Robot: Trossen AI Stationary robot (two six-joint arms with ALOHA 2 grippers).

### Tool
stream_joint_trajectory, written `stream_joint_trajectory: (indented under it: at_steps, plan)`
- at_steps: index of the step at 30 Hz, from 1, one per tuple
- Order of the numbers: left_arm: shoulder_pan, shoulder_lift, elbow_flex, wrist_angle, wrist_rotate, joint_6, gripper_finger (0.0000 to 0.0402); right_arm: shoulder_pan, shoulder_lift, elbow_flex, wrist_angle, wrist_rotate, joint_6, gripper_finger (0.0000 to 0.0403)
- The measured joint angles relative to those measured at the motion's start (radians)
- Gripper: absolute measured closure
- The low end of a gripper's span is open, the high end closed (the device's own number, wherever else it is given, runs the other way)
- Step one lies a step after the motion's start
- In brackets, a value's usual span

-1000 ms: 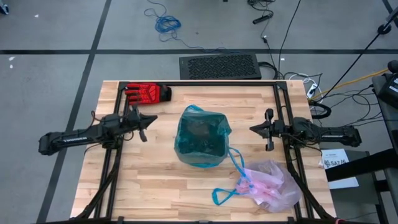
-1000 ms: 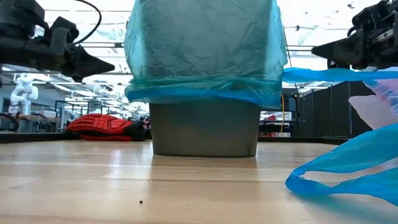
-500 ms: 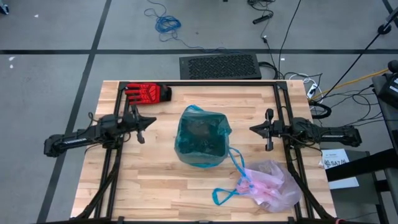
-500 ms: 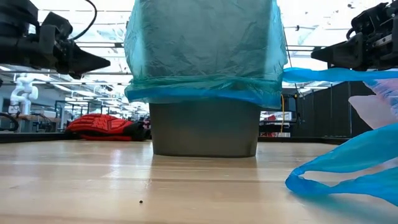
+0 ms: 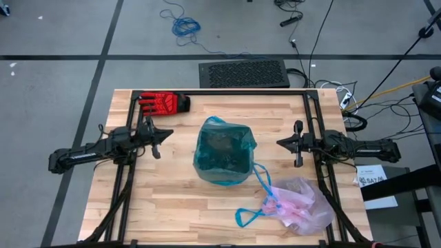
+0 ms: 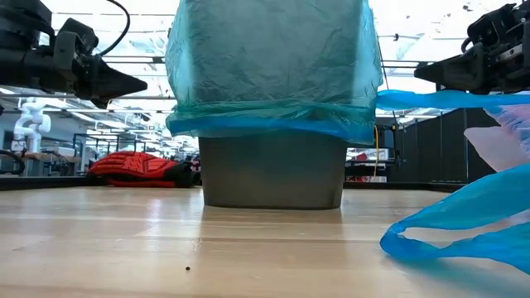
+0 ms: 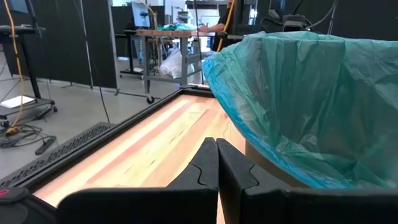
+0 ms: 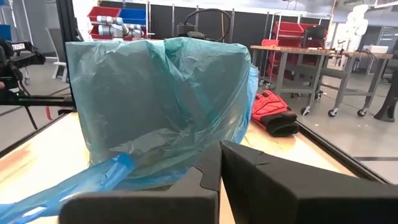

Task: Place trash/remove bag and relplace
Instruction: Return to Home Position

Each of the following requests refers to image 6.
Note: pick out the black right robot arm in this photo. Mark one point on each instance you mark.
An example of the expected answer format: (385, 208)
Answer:
(517, 20)

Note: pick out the grey plastic trash bin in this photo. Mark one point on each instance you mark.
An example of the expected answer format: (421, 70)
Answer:
(273, 174)

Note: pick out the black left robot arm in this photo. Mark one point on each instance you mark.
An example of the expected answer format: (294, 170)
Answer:
(20, 16)

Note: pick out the ceiling light strip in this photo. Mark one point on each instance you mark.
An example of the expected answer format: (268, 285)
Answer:
(136, 61)

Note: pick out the teal plastic trash bag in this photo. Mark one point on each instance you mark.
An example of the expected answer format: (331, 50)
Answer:
(269, 62)

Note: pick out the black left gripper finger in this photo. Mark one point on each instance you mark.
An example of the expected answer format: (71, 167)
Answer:
(116, 83)

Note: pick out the red and black work glove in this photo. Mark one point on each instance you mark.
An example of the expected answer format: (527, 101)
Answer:
(132, 163)

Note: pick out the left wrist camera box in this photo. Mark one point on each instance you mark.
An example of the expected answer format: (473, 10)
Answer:
(78, 35)

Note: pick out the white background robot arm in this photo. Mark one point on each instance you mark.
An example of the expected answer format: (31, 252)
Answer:
(31, 124)

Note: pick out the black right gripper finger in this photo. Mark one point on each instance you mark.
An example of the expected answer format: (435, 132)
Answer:
(451, 70)

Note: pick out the blue plastic bag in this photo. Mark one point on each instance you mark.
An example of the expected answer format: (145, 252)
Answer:
(476, 215)

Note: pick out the black partition wall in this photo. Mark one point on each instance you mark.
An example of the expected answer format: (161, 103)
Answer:
(435, 145)

